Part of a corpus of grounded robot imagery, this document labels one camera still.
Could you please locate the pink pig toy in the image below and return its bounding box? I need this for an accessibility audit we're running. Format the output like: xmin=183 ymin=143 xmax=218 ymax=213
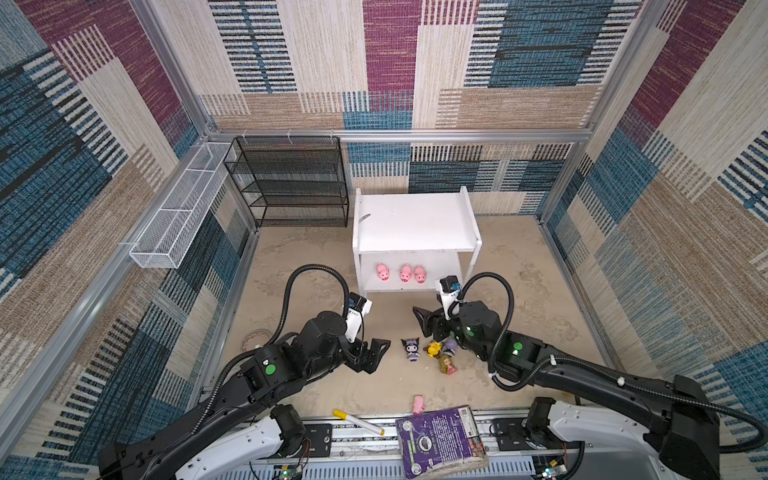
xmin=376 ymin=263 xmax=390 ymax=281
xmin=399 ymin=264 xmax=413 ymax=283
xmin=412 ymin=395 xmax=426 ymax=415
xmin=413 ymin=266 xmax=427 ymax=284

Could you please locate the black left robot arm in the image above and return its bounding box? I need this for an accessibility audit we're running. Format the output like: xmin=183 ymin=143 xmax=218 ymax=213
xmin=99 ymin=311 xmax=391 ymax=479

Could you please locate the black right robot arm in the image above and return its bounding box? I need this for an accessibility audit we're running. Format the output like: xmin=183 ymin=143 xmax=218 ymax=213
xmin=413 ymin=301 xmax=720 ymax=479

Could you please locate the white two-tier shelf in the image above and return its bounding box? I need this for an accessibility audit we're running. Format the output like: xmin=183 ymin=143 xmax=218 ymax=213
xmin=352 ymin=186 xmax=482 ymax=295

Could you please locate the yellow toy figure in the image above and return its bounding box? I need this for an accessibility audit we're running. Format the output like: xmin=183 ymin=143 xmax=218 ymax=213
xmin=424 ymin=341 xmax=443 ymax=359

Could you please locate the purple toy figure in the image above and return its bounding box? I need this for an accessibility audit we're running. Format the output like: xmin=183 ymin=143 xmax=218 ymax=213
xmin=441 ymin=337 xmax=459 ymax=357

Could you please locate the black purple Kuromi figurine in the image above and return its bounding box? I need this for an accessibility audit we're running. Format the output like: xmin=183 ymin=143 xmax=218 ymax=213
xmin=401 ymin=337 xmax=420 ymax=362

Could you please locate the doll toy figure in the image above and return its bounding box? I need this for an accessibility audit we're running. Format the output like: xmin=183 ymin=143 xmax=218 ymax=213
xmin=438 ymin=355 xmax=458 ymax=375

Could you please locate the yellow white marker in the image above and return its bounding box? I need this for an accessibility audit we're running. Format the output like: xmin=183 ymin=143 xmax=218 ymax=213
xmin=333 ymin=409 xmax=385 ymax=436

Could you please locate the clear tape roll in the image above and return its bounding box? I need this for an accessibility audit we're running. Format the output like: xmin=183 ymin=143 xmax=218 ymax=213
xmin=241 ymin=328 xmax=273 ymax=353

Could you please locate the purple toy package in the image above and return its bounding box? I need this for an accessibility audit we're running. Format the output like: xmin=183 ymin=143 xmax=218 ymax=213
xmin=395 ymin=405 xmax=489 ymax=479

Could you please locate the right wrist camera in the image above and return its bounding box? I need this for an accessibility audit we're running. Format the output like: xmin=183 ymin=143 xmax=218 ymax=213
xmin=436 ymin=275 xmax=461 ymax=320

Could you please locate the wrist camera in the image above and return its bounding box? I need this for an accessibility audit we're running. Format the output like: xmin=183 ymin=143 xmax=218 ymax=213
xmin=436 ymin=275 xmax=461 ymax=320
xmin=345 ymin=292 xmax=372 ymax=343

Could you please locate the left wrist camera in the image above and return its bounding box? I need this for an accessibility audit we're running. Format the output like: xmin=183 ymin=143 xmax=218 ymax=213
xmin=345 ymin=292 xmax=372 ymax=343

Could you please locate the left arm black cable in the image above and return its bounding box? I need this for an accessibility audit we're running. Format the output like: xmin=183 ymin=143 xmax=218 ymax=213
xmin=191 ymin=264 xmax=352 ymax=433

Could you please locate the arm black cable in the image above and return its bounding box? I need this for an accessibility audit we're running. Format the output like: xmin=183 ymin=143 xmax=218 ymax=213
xmin=455 ymin=271 xmax=768 ymax=455
xmin=191 ymin=264 xmax=352 ymax=433

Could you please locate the black wire mesh shelf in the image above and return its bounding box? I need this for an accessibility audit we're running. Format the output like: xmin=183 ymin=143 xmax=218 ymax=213
xmin=224 ymin=136 xmax=350 ymax=228

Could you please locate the white wire mesh basket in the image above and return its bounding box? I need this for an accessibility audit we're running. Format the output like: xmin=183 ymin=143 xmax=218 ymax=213
xmin=130 ymin=142 xmax=229 ymax=269

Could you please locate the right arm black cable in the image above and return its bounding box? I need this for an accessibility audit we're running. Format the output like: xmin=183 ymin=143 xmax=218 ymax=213
xmin=455 ymin=271 xmax=768 ymax=455

